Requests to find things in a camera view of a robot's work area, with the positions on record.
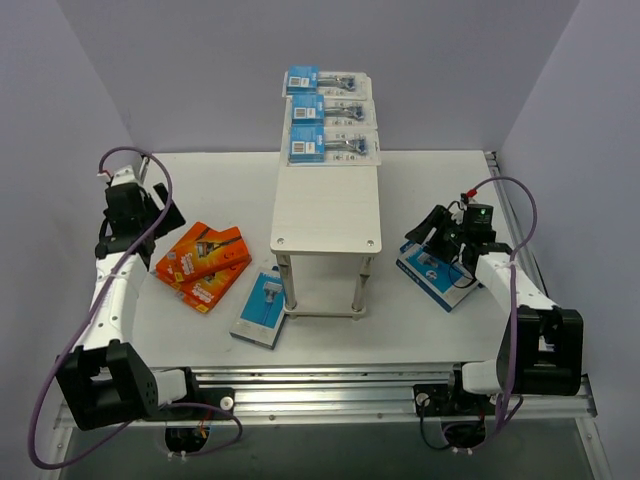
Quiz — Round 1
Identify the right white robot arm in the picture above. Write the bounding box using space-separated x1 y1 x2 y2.
405 203 584 413

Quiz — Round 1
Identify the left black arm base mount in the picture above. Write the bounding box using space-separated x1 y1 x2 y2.
180 387 236 421

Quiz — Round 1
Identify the orange fusion5 razor box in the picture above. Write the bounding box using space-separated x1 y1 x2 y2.
155 222 220 283
194 227 250 276
177 258 252 314

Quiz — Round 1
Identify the blue Harry's box front left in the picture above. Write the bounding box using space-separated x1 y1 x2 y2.
229 267 286 350

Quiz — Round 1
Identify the blue harry's box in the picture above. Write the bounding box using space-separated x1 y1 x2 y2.
229 267 286 350
396 241 479 313

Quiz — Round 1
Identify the aluminium mounting rail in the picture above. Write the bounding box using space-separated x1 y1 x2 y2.
52 367 596 429

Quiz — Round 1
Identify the Gillette SkinGuard blister pack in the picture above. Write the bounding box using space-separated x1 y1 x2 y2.
284 94 378 129

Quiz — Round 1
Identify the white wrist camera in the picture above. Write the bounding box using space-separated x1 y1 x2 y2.
97 165 139 187
447 194 477 225

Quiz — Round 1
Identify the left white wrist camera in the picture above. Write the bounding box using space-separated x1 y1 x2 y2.
97 165 139 187

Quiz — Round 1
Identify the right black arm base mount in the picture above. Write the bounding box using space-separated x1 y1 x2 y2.
412 384 495 418

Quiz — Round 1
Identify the white two-tier shelf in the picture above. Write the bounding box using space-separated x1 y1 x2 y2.
270 150 382 319

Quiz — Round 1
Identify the clear blue-card razor blister pack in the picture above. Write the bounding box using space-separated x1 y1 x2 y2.
281 125 381 166

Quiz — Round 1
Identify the blue Harry's box right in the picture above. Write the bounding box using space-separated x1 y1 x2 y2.
396 241 479 313

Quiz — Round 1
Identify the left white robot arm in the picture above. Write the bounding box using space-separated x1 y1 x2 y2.
56 180 202 431

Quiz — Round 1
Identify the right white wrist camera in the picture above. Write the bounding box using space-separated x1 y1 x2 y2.
447 194 477 225

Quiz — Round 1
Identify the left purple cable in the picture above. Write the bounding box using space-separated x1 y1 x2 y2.
27 146 245 470

